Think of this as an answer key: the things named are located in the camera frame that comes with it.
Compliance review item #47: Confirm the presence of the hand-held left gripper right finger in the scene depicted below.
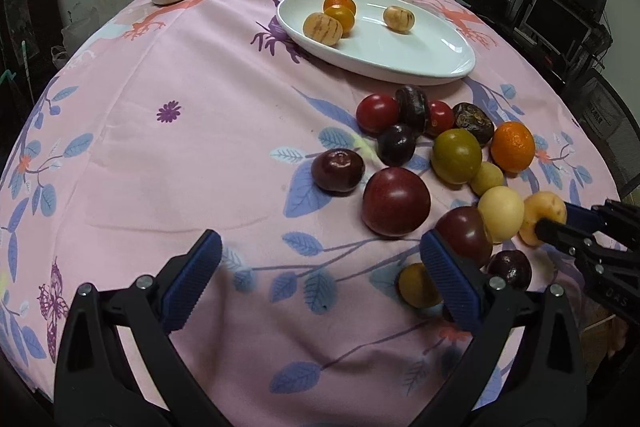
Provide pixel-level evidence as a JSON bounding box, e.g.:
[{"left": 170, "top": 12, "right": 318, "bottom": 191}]
[{"left": 415, "top": 229, "right": 588, "bottom": 427}]

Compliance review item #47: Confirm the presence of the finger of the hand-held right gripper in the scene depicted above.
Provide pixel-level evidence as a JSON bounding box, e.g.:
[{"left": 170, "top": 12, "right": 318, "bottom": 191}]
[
  {"left": 535, "top": 217, "right": 627, "bottom": 259},
  {"left": 564, "top": 199, "right": 640, "bottom": 250}
]

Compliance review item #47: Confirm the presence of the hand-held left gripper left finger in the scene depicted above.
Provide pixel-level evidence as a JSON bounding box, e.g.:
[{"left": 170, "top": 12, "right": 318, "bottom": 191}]
[{"left": 54, "top": 229, "right": 236, "bottom": 427}]

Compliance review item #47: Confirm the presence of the striped yellow pepino melon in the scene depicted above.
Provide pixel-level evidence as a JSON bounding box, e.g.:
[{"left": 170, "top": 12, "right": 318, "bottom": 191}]
[
  {"left": 518, "top": 191, "right": 568, "bottom": 249},
  {"left": 383, "top": 5, "right": 415, "bottom": 32},
  {"left": 303, "top": 12, "right": 344, "bottom": 46}
]

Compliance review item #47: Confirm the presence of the small yellow fruit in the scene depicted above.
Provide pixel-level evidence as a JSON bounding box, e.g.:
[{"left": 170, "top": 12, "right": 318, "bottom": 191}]
[
  {"left": 470, "top": 161, "right": 506, "bottom": 198},
  {"left": 397, "top": 262, "right": 443, "bottom": 309}
]

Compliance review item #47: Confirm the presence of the dark red tomato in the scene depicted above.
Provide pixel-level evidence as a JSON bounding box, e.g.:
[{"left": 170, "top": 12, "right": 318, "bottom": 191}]
[{"left": 434, "top": 206, "right": 494, "bottom": 268}]

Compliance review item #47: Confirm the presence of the dark purple plum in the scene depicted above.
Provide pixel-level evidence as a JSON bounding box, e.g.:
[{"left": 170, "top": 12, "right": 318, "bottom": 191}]
[
  {"left": 311, "top": 148, "right": 366, "bottom": 194},
  {"left": 376, "top": 123, "right": 417, "bottom": 168},
  {"left": 486, "top": 250, "right": 533, "bottom": 292}
]

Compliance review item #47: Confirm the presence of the pale yellow round fruit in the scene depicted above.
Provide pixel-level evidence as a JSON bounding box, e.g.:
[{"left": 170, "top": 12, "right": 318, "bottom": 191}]
[{"left": 477, "top": 186, "right": 526, "bottom": 244}]

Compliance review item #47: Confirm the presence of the large red plum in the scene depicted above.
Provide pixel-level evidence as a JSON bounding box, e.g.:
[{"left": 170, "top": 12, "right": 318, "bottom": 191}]
[{"left": 362, "top": 167, "right": 432, "bottom": 238}]

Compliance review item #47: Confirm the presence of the large orange mandarin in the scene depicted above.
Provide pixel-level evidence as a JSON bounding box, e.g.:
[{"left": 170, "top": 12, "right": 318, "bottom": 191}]
[{"left": 490, "top": 121, "right": 536, "bottom": 174}]

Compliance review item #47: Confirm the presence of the green-yellow orange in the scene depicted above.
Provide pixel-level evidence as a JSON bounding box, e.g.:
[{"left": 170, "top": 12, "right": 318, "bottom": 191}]
[{"left": 431, "top": 128, "right": 483, "bottom": 185}]

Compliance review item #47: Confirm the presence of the wrinkled dark passion fruit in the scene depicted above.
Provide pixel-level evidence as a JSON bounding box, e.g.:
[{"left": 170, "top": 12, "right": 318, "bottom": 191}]
[{"left": 452, "top": 102, "right": 495, "bottom": 146}]

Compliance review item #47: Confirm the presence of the white oval plate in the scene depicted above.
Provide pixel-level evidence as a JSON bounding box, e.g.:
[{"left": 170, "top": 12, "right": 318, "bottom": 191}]
[{"left": 276, "top": 0, "right": 477, "bottom": 86}]

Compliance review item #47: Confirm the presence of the pink floral tablecloth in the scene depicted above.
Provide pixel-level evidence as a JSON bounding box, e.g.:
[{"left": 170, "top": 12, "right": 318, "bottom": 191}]
[{"left": 0, "top": 0, "right": 623, "bottom": 427}]

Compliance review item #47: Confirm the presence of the small red tomato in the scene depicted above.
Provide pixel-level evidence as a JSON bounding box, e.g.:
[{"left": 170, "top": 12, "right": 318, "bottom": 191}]
[{"left": 426, "top": 100, "right": 456, "bottom": 138}]

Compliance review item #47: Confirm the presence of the computer monitor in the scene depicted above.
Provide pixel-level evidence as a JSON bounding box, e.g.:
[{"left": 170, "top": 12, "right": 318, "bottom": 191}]
[{"left": 520, "top": 0, "right": 608, "bottom": 58}]

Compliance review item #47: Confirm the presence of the clear plastic bag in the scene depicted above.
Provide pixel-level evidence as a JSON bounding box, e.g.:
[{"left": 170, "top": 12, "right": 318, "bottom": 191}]
[{"left": 60, "top": 7, "right": 101, "bottom": 55}]

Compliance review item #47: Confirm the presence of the yellow tomato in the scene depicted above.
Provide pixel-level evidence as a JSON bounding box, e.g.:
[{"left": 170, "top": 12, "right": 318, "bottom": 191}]
[{"left": 323, "top": 5, "right": 356, "bottom": 36}]

